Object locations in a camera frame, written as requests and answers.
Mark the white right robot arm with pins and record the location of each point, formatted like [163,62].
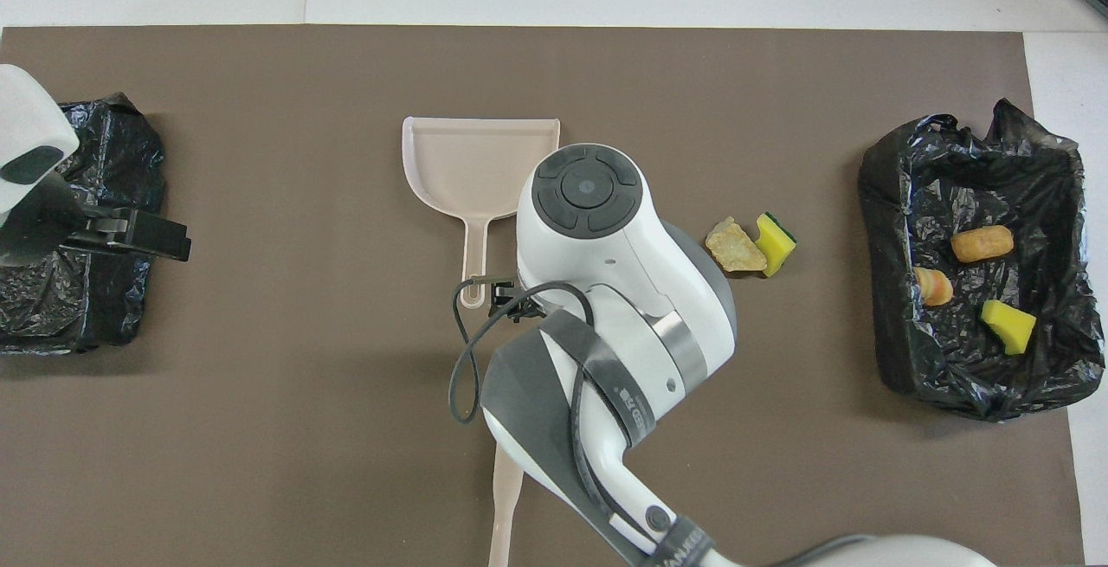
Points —
[606,290]

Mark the brown table mat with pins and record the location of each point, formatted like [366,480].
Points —
[260,117]

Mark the beige hand brush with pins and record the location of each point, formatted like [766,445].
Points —
[505,515]

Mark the small yellow green sponge piece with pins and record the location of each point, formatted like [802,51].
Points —
[777,242]

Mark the beige plastic dustpan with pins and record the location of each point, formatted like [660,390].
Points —
[467,160]

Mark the pale beige scrap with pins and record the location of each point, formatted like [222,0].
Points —
[735,247]

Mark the brown oval sponge scrap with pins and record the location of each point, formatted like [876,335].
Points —
[982,243]

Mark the plain yellow sponge piece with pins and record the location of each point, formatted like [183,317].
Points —
[1008,325]

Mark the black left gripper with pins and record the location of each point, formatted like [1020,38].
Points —
[99,228]

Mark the black bag-lined bin with flap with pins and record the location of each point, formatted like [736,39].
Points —
[952,359]

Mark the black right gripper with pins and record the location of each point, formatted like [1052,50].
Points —
[526,303]

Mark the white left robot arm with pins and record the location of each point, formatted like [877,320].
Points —
[26,125]

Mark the pale sponge scrap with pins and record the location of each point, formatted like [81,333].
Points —
[933,286]

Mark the empty black bag-lined bin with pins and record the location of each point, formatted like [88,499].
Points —
[112,307]

